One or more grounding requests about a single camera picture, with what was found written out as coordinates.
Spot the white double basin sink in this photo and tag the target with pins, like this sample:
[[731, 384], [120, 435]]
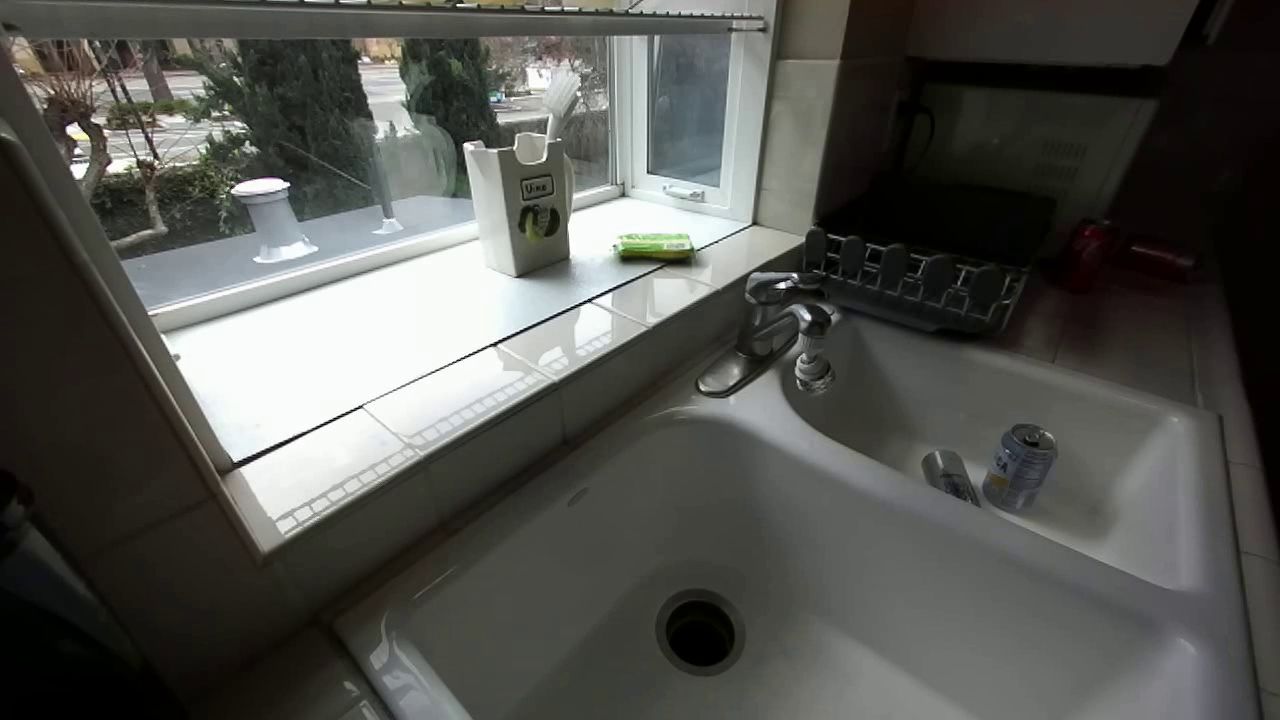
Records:
[[934, 626]]

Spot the window blind rail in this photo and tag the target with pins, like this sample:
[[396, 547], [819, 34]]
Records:
[[402, 18]]

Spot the chrome sink faucet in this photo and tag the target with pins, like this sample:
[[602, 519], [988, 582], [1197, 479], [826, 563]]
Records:
[[772, 325]]

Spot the dark green conifer tree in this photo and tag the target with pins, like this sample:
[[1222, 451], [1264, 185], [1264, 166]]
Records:
[[303, 123], [453, 100]]

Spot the white carton with green print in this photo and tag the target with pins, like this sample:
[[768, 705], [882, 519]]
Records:
[[522, 212]]

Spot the open blue drink can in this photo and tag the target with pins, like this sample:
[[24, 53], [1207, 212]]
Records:
[[1023, 466]]

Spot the dark open drain hole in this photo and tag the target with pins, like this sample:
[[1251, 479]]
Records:
[[700, 634]]

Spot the green sponge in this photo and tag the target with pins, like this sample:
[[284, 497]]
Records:
[[654, 245]]

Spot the red object on counter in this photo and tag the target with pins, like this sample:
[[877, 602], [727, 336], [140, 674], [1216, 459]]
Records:
[[1097, 248]]

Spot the white window frame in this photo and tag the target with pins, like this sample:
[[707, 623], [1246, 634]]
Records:
[[624, 123]]

